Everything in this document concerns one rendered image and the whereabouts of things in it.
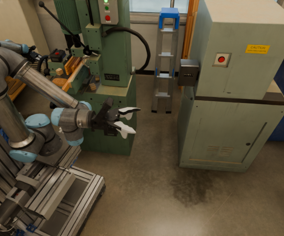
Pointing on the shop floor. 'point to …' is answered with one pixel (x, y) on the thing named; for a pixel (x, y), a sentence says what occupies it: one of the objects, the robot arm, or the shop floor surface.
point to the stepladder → (167, 11)
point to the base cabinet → (125, 144)
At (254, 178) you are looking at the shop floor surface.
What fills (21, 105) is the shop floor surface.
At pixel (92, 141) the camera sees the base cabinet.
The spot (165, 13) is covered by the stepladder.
